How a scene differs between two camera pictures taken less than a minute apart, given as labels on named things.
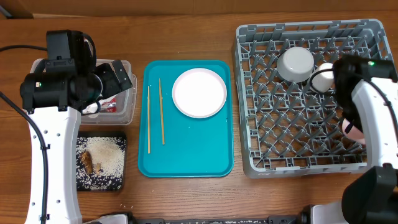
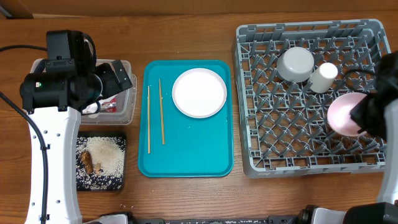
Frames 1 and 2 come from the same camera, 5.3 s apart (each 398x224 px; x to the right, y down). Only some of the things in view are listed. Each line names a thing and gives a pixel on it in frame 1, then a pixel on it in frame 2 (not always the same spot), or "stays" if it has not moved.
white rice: [108, 158] stays
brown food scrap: [86, 158] stays
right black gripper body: [346, 98] → [370, 113]
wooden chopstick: [161, 114] stays
